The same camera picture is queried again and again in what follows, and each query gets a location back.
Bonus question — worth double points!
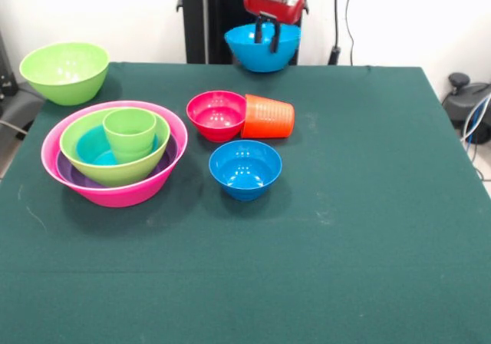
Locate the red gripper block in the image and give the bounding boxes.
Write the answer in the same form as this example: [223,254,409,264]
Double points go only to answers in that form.
[243,0,306,55]

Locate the blue large bowl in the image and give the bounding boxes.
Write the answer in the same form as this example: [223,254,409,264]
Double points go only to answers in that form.
[223,23,302,74]

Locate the orange cup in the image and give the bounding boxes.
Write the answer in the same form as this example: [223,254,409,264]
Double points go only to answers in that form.
[240,94,296,140]

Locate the red small bowl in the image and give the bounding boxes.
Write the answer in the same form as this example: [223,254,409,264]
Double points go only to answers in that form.
[186,90,247,143]

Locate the dark blue small bowl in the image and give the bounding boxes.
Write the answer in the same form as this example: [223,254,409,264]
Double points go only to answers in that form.
[208,140,282,202]

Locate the purple shallow bowl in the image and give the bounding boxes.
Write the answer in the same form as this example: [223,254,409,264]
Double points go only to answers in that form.
[56,134,180,190]

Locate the lime green small cup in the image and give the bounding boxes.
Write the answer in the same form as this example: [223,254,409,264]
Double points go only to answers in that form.
[102,107,158,165]

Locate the lime green large bowl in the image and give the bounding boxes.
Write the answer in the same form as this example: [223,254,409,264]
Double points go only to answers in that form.
[59,107,171,188]
[18,42,110,107]

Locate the turquoise bowl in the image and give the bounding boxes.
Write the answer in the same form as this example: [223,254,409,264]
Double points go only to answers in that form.
[75,123,160,167]

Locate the pink large bowl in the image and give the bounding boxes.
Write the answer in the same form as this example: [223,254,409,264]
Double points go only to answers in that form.
[41,100,189,209]

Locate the black stand base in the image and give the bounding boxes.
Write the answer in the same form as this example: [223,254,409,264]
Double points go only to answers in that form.
[440,72,491,145]
[0,32,47,130]

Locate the dark green table cloth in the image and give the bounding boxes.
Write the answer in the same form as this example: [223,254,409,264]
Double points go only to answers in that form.
[0,61,491,344]

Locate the black cable with plug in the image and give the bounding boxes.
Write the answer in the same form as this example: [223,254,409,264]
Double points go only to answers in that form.
[329,0,343,65]

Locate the thin black cable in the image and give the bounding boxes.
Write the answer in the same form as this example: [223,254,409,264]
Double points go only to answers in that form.
[344,0,356,68]

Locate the tangled floor cables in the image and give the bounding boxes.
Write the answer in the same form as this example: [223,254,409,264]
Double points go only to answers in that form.
[463,94,491,184]

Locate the grey cable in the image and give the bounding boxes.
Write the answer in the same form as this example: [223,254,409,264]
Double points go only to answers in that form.
[0,119,28,136]

